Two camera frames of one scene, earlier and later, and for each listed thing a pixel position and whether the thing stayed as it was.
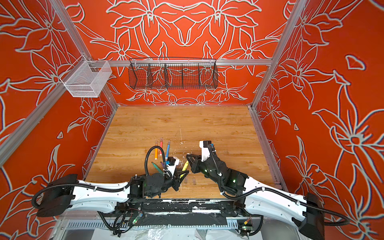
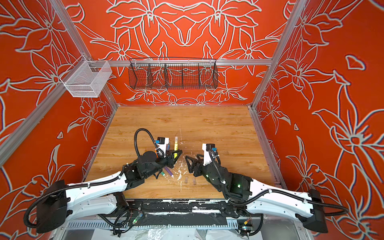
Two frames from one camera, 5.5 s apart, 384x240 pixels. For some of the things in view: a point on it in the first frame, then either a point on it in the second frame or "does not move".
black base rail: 225,207 does not move
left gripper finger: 181,179 to 178,152
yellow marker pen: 185,165 to 176,146
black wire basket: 161,73 does not move
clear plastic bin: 86,78 does not move
